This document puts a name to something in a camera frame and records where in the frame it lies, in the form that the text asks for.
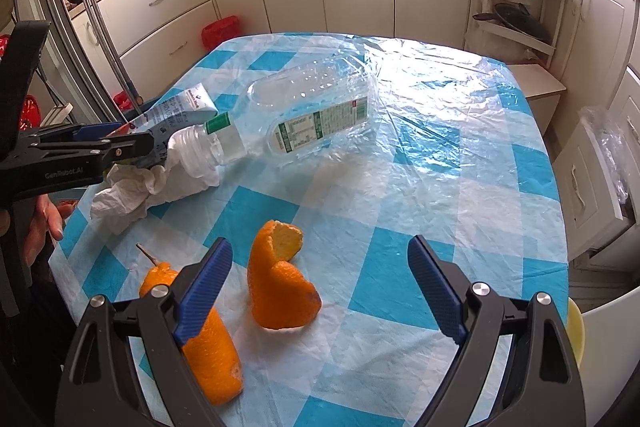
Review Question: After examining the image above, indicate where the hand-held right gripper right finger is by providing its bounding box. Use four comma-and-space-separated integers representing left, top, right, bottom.
407, 235, 587, 427

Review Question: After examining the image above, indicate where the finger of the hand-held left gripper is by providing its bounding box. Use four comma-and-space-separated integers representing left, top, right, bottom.
37, 122, 127, 144
30, 130, 171, 168

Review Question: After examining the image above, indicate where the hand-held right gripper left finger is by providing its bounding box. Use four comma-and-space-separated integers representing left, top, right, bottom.
54, 237, 234, 427

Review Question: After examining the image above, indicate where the white tissue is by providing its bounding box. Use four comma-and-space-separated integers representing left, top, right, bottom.
90, 147, 221, 235

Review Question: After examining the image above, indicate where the long orange peel with stem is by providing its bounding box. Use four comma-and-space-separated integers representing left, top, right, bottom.
136, 243, 244, 408

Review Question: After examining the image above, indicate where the large orange peel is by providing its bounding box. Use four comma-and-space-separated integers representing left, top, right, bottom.
247, 219, 323, 330

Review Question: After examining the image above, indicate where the red trash bin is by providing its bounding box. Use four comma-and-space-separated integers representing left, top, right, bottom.
201, 16, 241, 52

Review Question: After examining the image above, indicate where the person's left hand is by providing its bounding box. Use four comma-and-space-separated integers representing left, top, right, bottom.
25, 194, 68, 265

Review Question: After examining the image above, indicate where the red printed bag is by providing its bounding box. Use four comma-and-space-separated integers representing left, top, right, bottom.
19, 94, 42, 132

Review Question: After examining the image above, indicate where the blue white packet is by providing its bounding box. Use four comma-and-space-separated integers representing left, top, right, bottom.
131, 84, 219, 168

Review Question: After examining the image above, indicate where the blue checked plastic tablecloth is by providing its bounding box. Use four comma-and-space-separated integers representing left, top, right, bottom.
47, 32, 571, 427

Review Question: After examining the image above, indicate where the yellow plastic basin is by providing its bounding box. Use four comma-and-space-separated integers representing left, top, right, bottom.
565, 294, 586, 370

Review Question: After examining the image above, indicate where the white refrigerator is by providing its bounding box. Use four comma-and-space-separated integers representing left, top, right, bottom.
575, 247, 640, 408

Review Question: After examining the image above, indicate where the white drawer cabinet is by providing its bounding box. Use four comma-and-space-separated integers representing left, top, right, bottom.
550, 62, 640, 268

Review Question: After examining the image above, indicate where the clear bag in drawer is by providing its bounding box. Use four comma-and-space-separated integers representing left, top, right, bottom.
579, 106, 636, 208

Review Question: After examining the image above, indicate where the white wooden stool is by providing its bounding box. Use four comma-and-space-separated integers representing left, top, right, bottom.
507, 62, 568, 135

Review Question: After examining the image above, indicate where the black pan with lid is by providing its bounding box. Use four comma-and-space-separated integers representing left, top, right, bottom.
472, 0, 551, 45

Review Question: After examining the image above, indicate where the grey metal door frame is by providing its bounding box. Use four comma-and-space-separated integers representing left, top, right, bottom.
27, 0, 131, 128

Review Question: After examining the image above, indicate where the metal mop handle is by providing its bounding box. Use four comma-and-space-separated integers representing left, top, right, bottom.
72, 0, 146, 108

